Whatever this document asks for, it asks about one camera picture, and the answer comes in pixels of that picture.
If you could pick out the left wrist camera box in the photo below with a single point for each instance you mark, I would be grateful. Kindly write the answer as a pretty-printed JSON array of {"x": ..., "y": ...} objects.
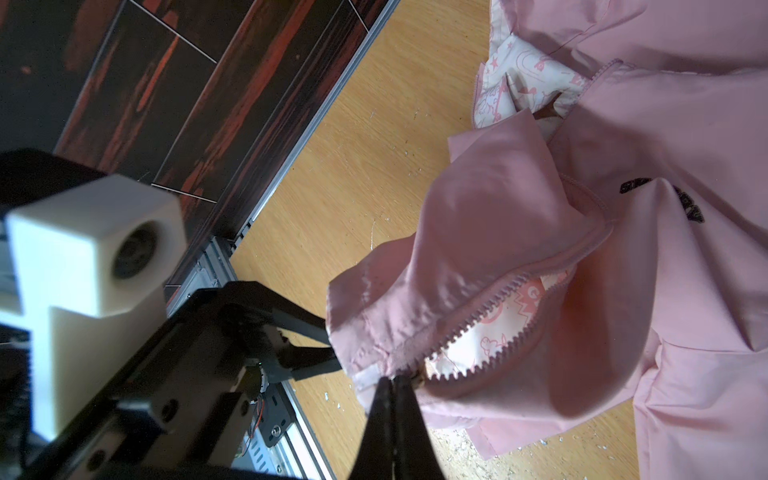
[{"x": 90, "y": 267}]

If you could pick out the pink zip-up jacket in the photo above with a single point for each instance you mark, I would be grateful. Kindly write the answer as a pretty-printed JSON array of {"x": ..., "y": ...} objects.
[{"x": 599, "y": 236}]

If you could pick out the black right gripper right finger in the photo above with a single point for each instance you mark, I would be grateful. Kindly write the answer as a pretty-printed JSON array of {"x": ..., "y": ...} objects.
[{"x": 414, "y": 456}]

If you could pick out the aluminium frame rail left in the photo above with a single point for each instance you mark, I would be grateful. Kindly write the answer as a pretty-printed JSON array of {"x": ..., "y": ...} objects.
[{"x": 277, "y": 78}]

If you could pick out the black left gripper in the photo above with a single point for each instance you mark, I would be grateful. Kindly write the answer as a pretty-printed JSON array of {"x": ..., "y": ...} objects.
[{"x": 147, "y": 389}]

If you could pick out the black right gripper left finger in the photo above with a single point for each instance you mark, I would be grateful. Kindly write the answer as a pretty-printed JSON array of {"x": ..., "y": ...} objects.
[{"x": 376, "y": 455}]

